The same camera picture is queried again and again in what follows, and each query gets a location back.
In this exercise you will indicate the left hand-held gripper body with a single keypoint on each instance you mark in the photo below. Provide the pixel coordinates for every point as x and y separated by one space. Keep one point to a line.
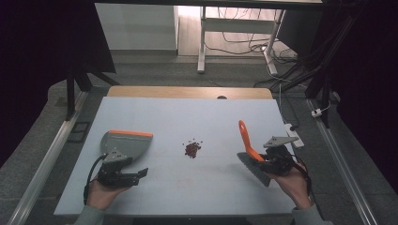
114 175

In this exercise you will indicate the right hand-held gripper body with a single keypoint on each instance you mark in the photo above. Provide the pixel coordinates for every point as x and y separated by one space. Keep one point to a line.
283 159

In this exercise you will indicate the grey dustpan with orange edge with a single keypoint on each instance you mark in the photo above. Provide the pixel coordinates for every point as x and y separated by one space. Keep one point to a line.
131 143

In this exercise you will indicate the pile of red and green beans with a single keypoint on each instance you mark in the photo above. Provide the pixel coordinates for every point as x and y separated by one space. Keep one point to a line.
191 149

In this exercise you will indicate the person's left hand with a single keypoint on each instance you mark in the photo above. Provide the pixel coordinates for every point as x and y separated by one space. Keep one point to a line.
100 195

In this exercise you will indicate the person's right hand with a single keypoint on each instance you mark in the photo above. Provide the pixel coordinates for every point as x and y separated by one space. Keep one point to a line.
295 187

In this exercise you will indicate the white power strip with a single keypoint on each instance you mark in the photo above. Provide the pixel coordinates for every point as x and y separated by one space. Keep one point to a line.
295 137

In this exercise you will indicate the small white adapter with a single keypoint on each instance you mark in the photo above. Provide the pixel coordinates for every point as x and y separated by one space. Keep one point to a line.
316 112

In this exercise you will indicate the black stand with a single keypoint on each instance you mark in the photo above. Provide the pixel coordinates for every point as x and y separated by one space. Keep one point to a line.
325 90
71 93

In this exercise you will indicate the black curtain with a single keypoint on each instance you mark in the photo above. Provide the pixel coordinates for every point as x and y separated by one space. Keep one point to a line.
37 62
369 78

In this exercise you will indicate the white cabinet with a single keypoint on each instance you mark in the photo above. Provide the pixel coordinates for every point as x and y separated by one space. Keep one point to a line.
137 26

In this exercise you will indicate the aluminium floor rail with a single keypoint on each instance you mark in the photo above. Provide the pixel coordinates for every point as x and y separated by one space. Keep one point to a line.
47 156
344 162

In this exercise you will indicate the white desk frame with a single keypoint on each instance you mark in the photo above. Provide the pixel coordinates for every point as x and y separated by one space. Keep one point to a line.
237 25

